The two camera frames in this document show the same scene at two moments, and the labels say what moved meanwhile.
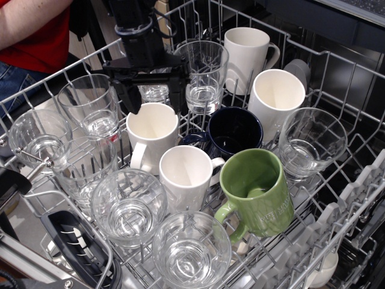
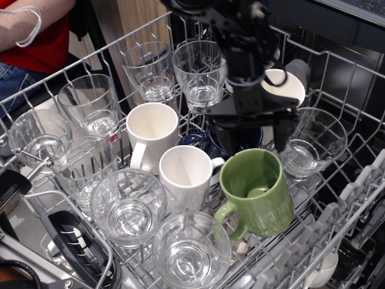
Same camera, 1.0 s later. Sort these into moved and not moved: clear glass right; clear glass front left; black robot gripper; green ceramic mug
Moved: black robot gripper
Not moved: clear glass front left; green ceramic mug; clear glass right
